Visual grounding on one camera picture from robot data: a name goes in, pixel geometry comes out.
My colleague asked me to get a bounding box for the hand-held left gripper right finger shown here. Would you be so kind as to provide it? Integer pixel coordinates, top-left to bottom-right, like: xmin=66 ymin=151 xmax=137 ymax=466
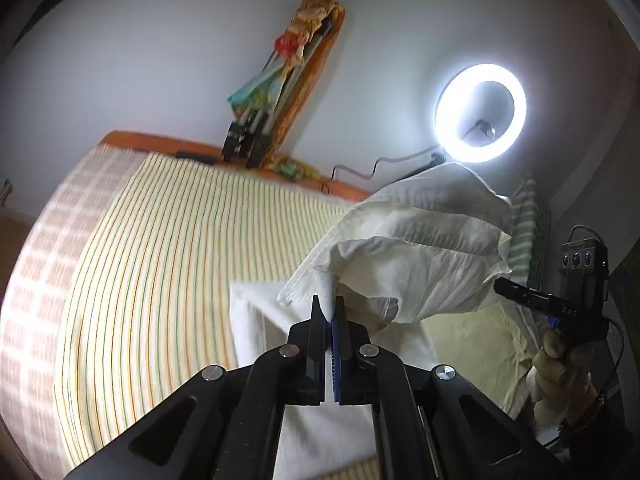
xmin=325 ymin=295 xmax=566 ymax=480

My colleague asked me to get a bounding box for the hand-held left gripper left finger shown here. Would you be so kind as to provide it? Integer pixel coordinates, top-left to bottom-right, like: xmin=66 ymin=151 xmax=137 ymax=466
xmin=65 ymin=294 xmax=331 ymax=480

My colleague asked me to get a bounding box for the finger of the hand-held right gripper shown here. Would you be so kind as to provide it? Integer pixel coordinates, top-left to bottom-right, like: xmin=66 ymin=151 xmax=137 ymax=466
xmin=493 ymin=278 xmax=551 ymax=311

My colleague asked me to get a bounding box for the white shirt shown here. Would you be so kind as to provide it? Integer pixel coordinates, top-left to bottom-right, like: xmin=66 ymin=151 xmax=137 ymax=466
xmin=230 ymin=162 xmax=516 ymax=480

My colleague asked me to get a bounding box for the person's right hand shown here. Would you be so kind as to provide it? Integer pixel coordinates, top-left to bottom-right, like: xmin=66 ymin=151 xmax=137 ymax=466
xmin=527 ymin=330 xmax=601 ymax=426

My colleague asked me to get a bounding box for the pale yellow cloth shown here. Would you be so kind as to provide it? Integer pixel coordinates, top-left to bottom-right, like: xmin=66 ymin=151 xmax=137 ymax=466
xmin=425 ymin=280 xmax=546 ymax=416

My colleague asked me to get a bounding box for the green striped pillow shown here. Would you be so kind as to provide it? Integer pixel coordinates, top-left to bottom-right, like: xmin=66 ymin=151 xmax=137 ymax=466
xmin=507 ymin=175 xmax=551 ymax=286

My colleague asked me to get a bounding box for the striped bed sheet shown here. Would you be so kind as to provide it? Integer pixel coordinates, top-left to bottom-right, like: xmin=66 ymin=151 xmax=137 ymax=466
xmin=0 ymin=145 xmax=386 ymax=480

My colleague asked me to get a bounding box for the orange patterned board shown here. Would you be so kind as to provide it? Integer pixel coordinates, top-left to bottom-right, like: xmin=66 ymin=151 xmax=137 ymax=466
xmin=260 ymin=0 xmax=346 ymax=173

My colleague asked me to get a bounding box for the colourful floral cloth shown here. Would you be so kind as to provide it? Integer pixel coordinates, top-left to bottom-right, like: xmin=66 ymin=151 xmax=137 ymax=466
xmin=227 ymin=0 xmax=346 ymax=113

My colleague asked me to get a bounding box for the orange mattress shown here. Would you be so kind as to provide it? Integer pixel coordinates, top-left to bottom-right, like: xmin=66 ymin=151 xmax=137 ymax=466
xmin=97 ymin=130 xmax=373 ymax=203

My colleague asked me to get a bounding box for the ring light cable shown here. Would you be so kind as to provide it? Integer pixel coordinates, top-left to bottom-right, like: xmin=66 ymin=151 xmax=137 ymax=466
xmin=320 ymin=145 xmax=448 ymax=196

